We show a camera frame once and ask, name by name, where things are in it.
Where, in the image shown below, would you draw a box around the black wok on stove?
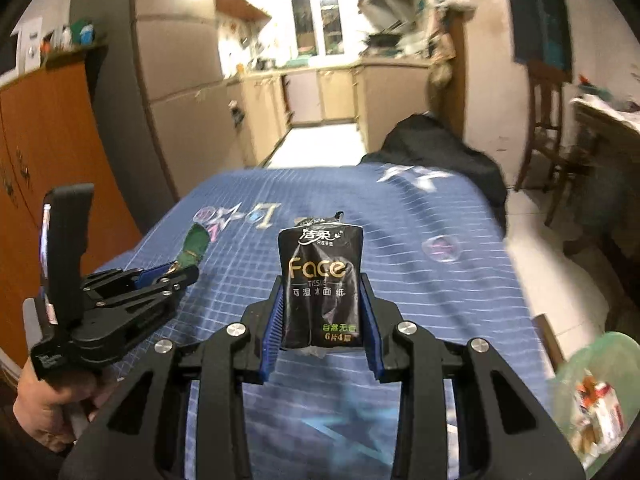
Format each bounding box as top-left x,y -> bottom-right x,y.
366,32 -> 402,48

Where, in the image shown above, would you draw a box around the black Face tissue pack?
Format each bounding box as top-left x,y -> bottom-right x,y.
278,211 -> 363,350

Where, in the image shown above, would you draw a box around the dark wooden dining table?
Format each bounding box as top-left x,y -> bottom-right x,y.
562,94 -> 640,311

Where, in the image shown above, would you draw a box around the blue star-pattern tablecloth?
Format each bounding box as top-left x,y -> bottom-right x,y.
113,164 -> 548,479

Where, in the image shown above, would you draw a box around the wooden chair by wall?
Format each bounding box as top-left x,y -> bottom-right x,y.
514,60 -> 592,226

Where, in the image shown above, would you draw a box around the dark window with curtain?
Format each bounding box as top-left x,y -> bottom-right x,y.
510,0 -> 573,73

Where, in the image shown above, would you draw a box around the green wrapper scrap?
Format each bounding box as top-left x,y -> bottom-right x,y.
175,223 -> 210,269

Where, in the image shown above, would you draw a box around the black bag on floor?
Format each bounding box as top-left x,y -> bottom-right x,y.
360,114 -> 508,236

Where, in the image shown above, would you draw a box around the grey refrigerator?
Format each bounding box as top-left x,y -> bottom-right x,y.
70,0 -> 244,232

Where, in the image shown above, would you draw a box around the white red medicine box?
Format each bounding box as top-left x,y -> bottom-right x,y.
591,382 -> 624,453

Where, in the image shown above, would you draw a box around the kitchen base cabinets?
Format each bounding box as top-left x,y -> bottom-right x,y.
226,58 -> 430,167

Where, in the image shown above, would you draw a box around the person's left hand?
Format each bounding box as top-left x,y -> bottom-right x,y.
13,359 -> 118,453

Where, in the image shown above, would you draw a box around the green-lined trash bin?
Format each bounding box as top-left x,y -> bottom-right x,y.
550,332 -> 639,479

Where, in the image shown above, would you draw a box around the kitchen window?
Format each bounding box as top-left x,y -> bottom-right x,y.
291,0 -> 344,58

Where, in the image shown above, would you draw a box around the steel range hood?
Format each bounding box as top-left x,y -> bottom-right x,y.
358,0 -> 416,35

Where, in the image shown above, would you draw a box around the white microwave oven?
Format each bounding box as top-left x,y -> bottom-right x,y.
0,16 -> 42,86

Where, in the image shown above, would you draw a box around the orange wooden cabinet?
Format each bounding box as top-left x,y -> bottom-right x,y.
0,44 -> 144,371

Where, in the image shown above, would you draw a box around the orange white wrapper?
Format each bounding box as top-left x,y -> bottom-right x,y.
575,374 -> 598,413

